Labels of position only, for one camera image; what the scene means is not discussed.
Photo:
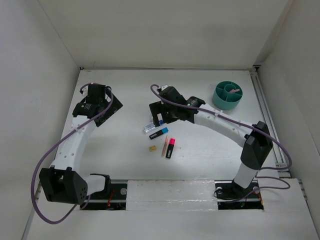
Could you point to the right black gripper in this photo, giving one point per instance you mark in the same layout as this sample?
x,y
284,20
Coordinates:
x,y
157,107

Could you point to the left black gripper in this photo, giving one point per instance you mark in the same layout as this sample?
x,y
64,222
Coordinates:
x,y
116,106

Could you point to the orange thin pencil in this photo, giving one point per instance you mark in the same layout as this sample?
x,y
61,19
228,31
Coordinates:
x,y
166,141

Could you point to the teal round divided organizer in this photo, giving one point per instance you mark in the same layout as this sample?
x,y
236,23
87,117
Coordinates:
x,y
224,100

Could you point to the orange pen with white grip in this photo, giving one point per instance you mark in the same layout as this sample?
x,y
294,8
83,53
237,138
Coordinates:
x,y
234,91

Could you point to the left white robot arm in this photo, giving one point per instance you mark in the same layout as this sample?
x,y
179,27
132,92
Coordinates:
x,y
61,181

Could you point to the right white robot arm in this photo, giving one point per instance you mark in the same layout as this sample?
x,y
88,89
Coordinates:
x,y
254,139

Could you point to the blue black highlighter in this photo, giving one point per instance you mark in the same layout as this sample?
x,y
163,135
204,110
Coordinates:
x,y
159,133

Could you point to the clear blue-capped glue bottle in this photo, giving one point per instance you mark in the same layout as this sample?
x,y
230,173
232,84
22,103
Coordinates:
x,y
151,127

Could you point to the pink black highlighter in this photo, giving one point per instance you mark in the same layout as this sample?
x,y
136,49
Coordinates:
x,y
170,148

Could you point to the small tan eraser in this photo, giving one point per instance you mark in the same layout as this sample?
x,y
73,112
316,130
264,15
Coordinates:
x,y
152,148

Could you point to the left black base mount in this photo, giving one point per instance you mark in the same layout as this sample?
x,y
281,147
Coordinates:
x,y
115,200

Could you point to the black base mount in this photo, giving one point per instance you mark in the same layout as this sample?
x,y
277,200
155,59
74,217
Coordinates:
x,y
115,200
232,197

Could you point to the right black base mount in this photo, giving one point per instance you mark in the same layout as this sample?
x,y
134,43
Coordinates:
x,y
232,197

